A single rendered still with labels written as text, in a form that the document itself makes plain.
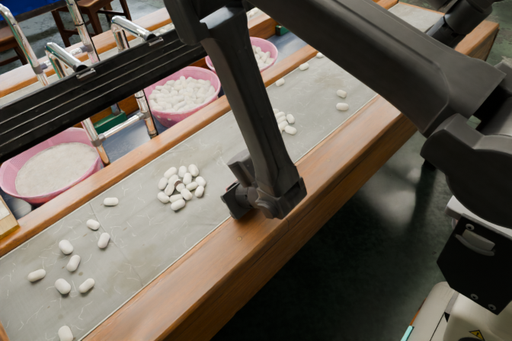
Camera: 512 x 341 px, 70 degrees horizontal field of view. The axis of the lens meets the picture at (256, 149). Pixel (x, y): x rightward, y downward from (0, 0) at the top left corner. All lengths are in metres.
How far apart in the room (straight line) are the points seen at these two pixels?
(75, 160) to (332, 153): 0.72
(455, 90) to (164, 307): 0.63
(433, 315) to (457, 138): 1.07
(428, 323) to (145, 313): 0.86
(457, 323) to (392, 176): 1.31
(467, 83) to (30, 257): 0.90
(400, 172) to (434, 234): 0.38
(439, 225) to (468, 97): 1.59
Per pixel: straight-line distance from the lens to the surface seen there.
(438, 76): 0.33
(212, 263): 0.80
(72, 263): 0.91
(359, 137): 1.04
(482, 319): 0.76
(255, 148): 0.59
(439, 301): 1.37
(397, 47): 0.33
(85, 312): 0.86
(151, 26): 1.74
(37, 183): 1.17
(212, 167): 1.00
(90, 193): 1.01
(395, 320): 1.61
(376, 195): 1.91
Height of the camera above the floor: 1.45
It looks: 44 degrees down
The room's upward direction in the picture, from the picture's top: 5 degrees counter-clockwise
